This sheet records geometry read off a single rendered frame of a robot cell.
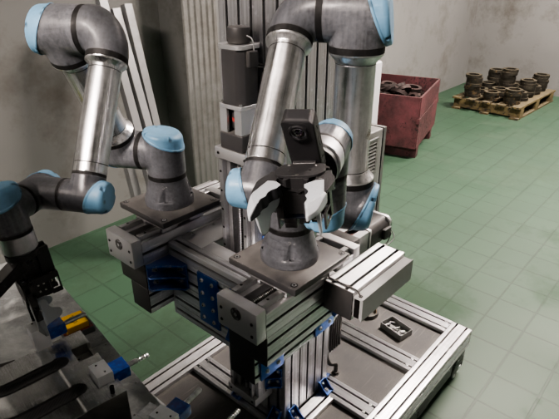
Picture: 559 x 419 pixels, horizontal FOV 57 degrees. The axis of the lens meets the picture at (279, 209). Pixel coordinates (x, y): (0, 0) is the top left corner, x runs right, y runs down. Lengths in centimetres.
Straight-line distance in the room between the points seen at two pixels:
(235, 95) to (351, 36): 41
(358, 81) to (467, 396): 175
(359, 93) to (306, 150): 40
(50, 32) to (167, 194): 55
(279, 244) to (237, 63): 46
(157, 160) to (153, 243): 25
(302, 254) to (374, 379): 104
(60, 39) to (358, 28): 68
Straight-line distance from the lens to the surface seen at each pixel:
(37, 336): 134
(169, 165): 154
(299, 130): 68
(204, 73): 376
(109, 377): 123
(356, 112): 110
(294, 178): 69
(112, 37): 127
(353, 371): 221
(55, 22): 133
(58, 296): 172
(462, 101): 694
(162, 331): 277
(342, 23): 105
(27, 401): 127
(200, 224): 167
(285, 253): 124
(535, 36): 812
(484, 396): 255
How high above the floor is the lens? 173
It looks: 26 degrees down
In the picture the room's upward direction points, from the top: straight up
